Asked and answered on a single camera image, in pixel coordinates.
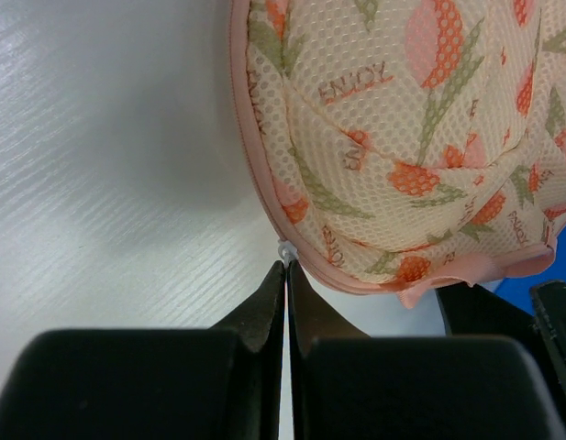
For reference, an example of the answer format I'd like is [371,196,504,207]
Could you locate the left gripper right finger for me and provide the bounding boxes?
[286,263,566,439]

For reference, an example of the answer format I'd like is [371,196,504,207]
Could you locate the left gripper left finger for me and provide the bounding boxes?
[0,262,283,439]

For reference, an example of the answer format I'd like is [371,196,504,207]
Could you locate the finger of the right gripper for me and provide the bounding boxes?
[437,283,566,413]

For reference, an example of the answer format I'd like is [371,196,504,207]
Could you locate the white zipper pull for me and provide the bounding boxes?
[278,239,297,269]

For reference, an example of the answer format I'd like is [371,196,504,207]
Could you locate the floral mesh laundry bag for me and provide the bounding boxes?
[229,0,566,306]

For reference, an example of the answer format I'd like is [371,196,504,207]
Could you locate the blue plastic bin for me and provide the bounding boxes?
[494,248,566,315]

